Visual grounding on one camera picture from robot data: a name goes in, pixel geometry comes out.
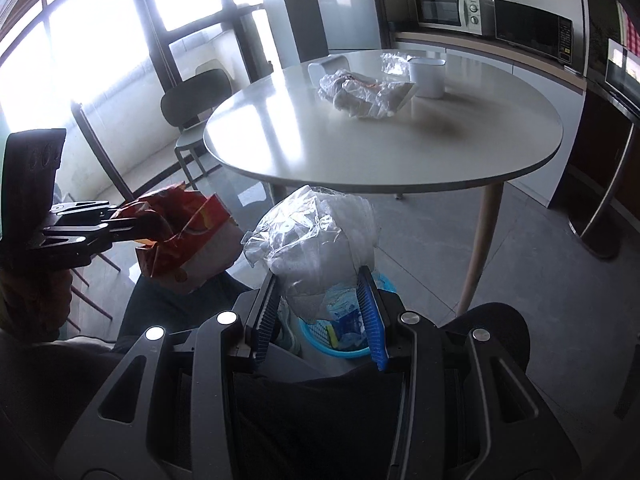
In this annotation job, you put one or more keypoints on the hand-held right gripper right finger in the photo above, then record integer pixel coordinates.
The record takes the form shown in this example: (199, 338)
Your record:
(372, 320)

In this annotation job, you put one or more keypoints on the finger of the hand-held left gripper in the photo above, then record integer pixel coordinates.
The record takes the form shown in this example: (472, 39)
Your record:
(82, 212)
(85, 237)

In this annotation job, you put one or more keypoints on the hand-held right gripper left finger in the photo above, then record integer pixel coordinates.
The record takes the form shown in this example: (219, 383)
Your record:
(265, 317)

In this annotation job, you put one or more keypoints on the yellow green sponge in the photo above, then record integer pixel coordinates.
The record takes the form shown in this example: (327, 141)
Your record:
(331, 334)

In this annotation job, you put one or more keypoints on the blue plastic waste basket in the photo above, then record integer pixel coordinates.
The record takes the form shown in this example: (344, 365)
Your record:
(325, 349)

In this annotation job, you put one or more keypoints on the clear plastic bag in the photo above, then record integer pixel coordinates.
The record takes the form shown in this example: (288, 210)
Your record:
(310, 240)

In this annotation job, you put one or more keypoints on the red snack bag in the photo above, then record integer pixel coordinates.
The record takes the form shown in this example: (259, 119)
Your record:
(200, 245)

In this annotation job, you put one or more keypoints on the person's left hand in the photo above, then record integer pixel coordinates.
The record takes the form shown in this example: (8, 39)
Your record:
(35, 300)

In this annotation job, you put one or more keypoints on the large window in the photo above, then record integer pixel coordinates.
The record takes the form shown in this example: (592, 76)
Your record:
(90, 60)

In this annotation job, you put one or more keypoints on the dark grey chair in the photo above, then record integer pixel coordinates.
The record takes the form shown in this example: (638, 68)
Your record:
(195, 95)

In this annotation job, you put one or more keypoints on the round white table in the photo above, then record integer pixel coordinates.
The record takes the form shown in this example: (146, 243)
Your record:
(325, 150)

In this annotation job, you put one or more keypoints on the white crumpled plastic bag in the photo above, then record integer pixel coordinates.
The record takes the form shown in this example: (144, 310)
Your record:
(370, 97)

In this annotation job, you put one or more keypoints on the white cylindrical container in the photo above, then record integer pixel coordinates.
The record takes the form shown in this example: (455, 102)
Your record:
(427, 80)

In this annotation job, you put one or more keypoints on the small white box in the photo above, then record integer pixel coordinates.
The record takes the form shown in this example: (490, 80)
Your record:
(327, 66)

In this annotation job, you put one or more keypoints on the clear crumpled wrapper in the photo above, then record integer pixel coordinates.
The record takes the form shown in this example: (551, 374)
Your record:
(395, 62)

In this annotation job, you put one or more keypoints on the silver refrigerator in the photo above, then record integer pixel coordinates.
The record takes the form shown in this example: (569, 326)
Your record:
(350, 10)

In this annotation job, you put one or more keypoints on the white microwave with dials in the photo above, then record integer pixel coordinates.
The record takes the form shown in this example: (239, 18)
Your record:
(440, 10)

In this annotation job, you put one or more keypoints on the white microwave with black door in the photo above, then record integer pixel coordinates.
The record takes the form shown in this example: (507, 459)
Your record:
(620, 67)

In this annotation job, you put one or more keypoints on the red checked cloth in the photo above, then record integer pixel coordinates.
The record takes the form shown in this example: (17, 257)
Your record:
(631, 30)

